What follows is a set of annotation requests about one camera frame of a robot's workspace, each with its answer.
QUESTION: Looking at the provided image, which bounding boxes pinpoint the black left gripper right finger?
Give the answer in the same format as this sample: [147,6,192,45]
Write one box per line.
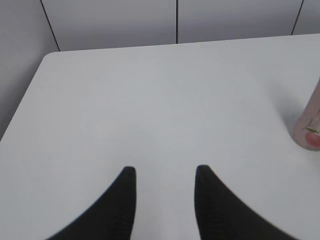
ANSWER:
[194,165,294,240]

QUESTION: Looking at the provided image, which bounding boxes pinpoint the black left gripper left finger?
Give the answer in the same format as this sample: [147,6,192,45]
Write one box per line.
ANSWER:
[50,166,136,240]

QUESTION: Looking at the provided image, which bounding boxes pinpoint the pink oolong tea bottle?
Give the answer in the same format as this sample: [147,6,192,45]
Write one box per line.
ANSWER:
[292,81,320,152]

